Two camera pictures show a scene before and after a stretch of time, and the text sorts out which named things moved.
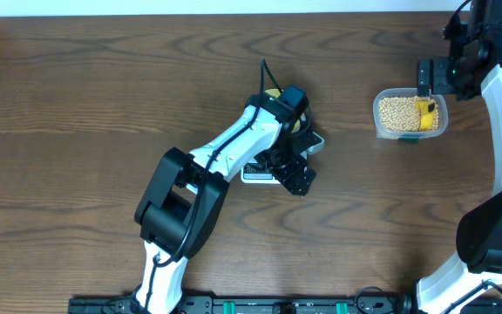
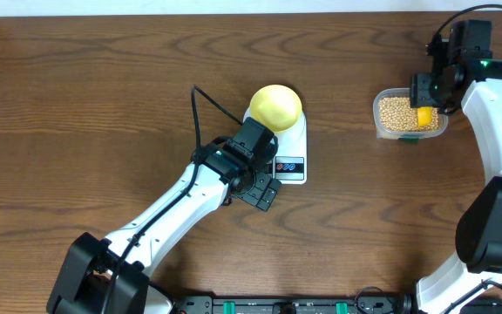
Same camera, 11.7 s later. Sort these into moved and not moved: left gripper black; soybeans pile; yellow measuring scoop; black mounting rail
Moved: left gripper black
Not moved: black mounting rail; soybeans pile; yellow measuring scoop
